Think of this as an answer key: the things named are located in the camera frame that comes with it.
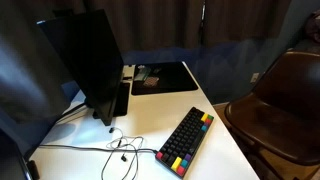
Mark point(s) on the black keyboard with coloured keys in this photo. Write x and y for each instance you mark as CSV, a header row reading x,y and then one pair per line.
x,y
183,140

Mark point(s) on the patterned orange card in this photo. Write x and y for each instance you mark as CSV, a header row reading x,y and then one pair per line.
x,y
150,82

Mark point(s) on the black mouse pad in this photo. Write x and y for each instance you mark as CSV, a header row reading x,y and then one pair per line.
x,y
173,80

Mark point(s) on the green flat packet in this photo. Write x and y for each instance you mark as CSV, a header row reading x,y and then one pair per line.
x,y
141,74

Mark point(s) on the dark curtain panel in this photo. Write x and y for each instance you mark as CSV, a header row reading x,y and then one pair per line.
x,y
150,23
243,20

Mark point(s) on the brown folding chair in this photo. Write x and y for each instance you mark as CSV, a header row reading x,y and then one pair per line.
x,y
276,116

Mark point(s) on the white wall outlet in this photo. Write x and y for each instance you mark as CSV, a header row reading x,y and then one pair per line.
x,y
254,77

